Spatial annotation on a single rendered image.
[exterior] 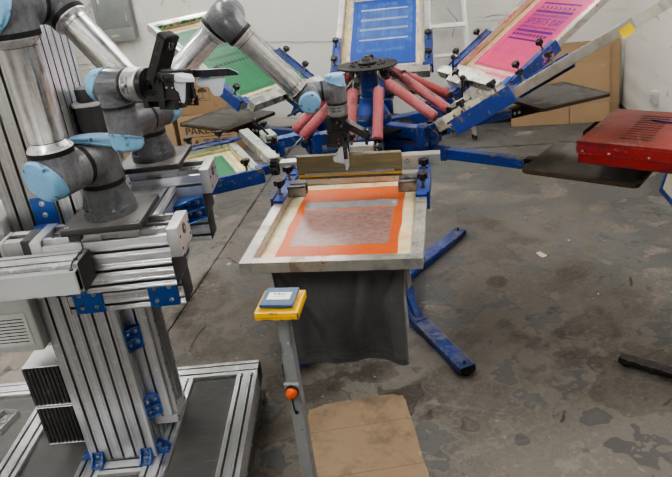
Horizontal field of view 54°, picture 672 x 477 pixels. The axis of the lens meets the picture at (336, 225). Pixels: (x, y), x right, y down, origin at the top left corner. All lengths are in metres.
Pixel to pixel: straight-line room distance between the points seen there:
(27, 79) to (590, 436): 2.34
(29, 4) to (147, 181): 0.86
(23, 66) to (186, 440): 1.55
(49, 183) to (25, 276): 0.30
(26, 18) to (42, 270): 0.66
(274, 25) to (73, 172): 5.10
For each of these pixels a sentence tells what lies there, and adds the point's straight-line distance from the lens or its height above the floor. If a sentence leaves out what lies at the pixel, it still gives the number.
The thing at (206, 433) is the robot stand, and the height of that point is 0.21.
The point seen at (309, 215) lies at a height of 0.96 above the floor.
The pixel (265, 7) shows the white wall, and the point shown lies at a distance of 6.75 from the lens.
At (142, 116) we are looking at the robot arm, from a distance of 1.62.
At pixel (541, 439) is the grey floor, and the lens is 2.84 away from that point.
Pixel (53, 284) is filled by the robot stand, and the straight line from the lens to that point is 1.92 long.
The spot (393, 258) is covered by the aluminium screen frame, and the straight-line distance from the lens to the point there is 2.01.
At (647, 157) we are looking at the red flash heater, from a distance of 2.57.
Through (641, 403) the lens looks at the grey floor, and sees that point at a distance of 3.08.
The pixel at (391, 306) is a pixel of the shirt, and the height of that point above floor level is 0.76.
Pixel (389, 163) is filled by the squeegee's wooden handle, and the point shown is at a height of 1.09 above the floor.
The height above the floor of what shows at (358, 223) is 0.96.
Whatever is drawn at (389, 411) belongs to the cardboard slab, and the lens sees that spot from 2.93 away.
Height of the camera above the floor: 1.92
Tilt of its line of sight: 24 degrees down
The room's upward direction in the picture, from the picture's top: 7 degrees counter-clockwise
